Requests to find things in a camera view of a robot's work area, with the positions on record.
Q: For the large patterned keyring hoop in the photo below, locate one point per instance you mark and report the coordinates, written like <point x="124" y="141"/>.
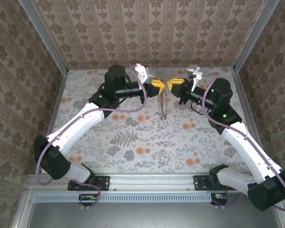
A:
<point x="160" y="107"/>

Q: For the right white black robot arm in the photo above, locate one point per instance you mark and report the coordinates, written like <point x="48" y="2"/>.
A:
<point x="247" y="147"/>

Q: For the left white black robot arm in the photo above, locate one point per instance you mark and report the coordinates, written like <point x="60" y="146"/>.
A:
<point x="80" y="128"/>

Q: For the grey metal sheet panel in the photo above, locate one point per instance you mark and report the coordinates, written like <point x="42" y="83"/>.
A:
<point x="152" y="216"/>

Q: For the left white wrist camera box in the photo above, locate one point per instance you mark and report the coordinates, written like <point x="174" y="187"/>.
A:
<point x="143" y="72"/>

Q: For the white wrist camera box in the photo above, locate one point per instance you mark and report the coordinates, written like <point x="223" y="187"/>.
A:
<point x="196" y="72"/>
<point x="143" y="72"/>

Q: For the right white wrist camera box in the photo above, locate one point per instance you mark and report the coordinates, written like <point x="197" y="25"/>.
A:
<point x="196" y="72"/>

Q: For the aluminium table side rail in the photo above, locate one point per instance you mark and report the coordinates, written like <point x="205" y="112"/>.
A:
<point x="242" y="95"/>
<point x="57" y="104"/>

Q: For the aluminium frame post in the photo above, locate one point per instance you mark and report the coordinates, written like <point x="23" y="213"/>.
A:
<point x="45" y="35"/>
<point x="254" y="35"/>

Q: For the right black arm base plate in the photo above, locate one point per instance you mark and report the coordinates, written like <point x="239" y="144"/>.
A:
<point x="200" y="183"/>

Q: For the aluminium table edge rail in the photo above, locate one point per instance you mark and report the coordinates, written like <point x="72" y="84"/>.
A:
<point x="152" y="181"/>

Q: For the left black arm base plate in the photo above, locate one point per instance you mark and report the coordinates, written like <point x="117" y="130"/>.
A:
<point x="102" y="183"/>

